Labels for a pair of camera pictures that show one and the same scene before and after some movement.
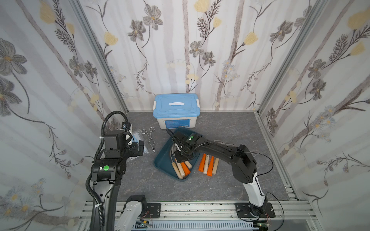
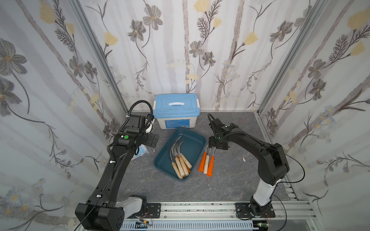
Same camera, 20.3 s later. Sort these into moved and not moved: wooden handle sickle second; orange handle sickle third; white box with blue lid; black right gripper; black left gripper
Moved: black left gripper; black right gripper
Not moved: wooden handle sickle second; white box with blue lid; orange handle sickle third
